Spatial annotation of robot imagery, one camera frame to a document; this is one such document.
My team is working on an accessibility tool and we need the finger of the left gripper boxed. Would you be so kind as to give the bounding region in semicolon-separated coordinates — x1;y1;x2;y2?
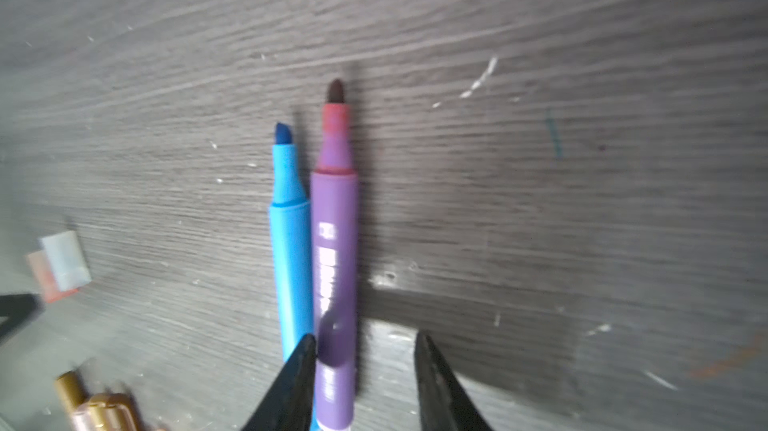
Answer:
0;293;39;341

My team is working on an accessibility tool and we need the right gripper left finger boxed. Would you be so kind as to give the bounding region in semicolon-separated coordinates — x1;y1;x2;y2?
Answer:
241;334;316;431

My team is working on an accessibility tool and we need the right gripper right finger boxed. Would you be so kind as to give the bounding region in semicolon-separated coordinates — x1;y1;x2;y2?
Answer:
414;331;492;431

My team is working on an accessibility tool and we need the clear pink pen cap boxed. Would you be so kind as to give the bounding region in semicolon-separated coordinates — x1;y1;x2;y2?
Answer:
26;250;78;304

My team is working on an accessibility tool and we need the blue marker pen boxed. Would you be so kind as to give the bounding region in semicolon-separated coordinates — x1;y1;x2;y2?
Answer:
269;123;314;360

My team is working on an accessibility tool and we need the purple marker pen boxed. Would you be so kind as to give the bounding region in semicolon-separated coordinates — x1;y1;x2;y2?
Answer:
310;79;359;430

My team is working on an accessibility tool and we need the gold cap green pen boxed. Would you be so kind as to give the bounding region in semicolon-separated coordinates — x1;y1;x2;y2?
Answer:
54;370;88;415

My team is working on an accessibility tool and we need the tan cap beige pen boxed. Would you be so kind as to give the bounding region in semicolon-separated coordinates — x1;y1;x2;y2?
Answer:
71;393;144;431

